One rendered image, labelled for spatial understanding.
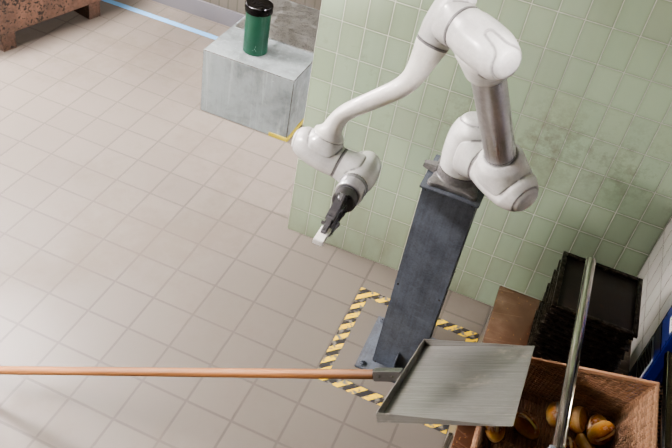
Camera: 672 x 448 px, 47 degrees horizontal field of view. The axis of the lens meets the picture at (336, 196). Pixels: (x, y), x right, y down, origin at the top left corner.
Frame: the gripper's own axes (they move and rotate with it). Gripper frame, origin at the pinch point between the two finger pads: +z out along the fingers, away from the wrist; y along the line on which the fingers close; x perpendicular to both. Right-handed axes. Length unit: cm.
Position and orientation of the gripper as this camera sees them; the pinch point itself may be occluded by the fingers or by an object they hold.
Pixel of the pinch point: (322, 235)
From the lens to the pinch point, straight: 218.0
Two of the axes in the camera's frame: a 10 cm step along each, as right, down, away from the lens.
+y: -1.5, 7.6, 6.3
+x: -9.2, -3.4, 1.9
